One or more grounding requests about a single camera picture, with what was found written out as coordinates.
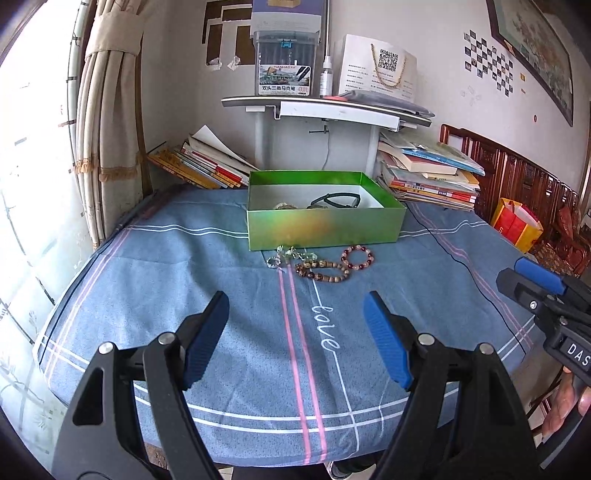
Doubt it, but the silver chain jewelry cluster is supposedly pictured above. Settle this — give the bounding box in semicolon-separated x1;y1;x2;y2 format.
266;245;318;269

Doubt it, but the green jewelry box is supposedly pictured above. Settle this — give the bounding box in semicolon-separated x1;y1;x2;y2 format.
246;170;407;251

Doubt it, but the right human hand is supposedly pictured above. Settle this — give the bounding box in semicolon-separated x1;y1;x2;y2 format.
542;367;591;442

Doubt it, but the red yellow gift bag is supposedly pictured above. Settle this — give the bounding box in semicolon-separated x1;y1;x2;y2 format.
491;198;544;253

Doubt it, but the dark wooden headboard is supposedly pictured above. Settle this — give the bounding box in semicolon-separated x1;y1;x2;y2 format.
440;124;590;277

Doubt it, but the right stack of books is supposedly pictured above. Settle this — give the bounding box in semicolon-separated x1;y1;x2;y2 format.
376;130;485;211

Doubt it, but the stack of books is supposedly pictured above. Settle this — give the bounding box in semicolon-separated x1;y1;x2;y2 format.
147;125;257;190
376;130;485;211

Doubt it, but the blue striped bedsheet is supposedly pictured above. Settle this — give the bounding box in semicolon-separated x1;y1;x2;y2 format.
36;186;542;467

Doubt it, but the beige curtain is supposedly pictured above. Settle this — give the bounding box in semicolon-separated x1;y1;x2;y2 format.
73;1;157;249

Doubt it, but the beige patterned bangle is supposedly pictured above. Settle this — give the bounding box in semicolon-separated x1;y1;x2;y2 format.
273;202;298;210

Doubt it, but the left stack of books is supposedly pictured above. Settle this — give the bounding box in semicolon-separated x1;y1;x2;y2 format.
147;125;257;190

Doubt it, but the white paper shopping bag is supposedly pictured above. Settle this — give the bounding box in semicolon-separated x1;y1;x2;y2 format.
338;34;418;103

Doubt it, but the white bedside desk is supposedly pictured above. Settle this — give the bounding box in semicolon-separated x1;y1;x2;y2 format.
221;96;435;176

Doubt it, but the small white bottle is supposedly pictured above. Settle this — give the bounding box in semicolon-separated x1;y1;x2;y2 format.
318;55;332;98

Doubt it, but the clear marker pen case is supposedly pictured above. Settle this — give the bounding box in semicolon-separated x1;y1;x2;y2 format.
250;0;329;98

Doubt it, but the red bead bracelet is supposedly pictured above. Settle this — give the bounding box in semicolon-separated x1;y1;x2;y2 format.
339;244;376;272

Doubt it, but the black cord bracelet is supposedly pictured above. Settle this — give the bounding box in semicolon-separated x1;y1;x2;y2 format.
306;191;363;210

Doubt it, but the brown wooden bead bracelet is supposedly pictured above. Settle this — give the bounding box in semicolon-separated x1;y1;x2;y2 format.
293;259;353;284

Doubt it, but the checkered wall sticker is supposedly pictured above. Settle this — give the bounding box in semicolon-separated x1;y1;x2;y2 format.
463;30;515;97

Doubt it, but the framed wall picture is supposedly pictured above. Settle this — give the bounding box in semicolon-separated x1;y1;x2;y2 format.
486;0;574;127

